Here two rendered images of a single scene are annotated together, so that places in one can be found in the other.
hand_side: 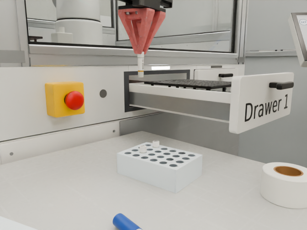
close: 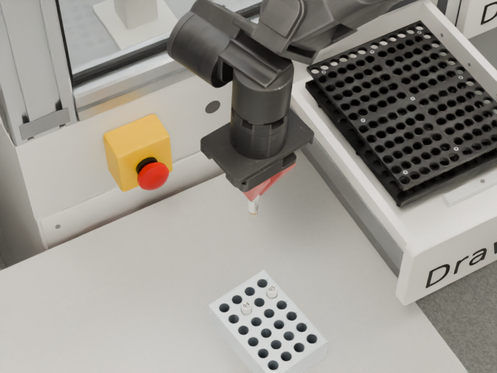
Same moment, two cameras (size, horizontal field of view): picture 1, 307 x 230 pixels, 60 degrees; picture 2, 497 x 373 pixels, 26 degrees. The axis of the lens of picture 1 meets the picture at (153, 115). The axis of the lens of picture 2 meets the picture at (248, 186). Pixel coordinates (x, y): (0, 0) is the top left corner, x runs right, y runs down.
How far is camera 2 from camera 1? 98 cm
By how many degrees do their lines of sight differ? 43
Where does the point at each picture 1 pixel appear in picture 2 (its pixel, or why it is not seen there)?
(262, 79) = (486, 224)
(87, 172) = (168, 307)
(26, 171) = (84, 283)
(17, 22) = (54, 73)
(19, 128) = (66, 197)
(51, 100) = (115, 169)
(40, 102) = (97, 158)
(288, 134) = not seen: outside the picture
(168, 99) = (331, 166)
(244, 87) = (424, 260)
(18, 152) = (68, 222)
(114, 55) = not seen: hidden behind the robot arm
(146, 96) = not seen: hidden behind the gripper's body
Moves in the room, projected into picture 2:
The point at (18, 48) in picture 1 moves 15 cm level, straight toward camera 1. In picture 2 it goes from (58, 103) to (69, 207)
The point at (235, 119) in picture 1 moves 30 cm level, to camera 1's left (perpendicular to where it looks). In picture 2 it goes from (402, 291) to (154, 232)
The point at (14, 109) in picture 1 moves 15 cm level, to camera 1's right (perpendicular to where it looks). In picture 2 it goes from (58, 179) to (174, 206)
